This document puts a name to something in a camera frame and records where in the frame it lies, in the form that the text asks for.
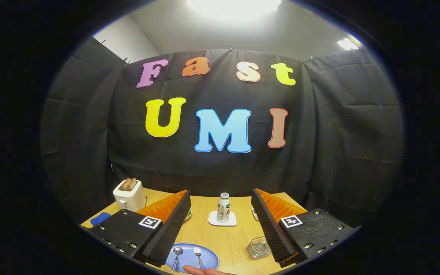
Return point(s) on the brown toast slice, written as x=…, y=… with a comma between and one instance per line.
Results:
x=132, y=184
x=125, y=185

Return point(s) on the small ceiling light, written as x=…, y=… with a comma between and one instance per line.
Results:
x=347, y=43

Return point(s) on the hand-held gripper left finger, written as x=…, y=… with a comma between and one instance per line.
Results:
x=166, y=233

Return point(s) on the large ceiling light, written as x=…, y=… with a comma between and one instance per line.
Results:
x=235, y=7

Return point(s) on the oval white food plate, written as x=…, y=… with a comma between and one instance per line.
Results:
x=188, y=214

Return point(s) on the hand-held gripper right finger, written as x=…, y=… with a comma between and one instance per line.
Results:
x=271, y=233

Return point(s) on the round blue plate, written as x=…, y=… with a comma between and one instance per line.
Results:
x=209, y=259

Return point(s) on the white toaster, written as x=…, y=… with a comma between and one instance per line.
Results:
x=130, y=199

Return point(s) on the folded blue cloth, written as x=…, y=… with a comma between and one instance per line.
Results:
x=99, y=219

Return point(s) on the clear plastic drink bottle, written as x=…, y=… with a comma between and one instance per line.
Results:
x=224, y=210

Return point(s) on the white divided snack dish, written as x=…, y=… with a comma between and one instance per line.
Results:
x=254, y=214

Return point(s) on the white square coaster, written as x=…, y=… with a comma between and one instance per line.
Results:
x=214, y=221

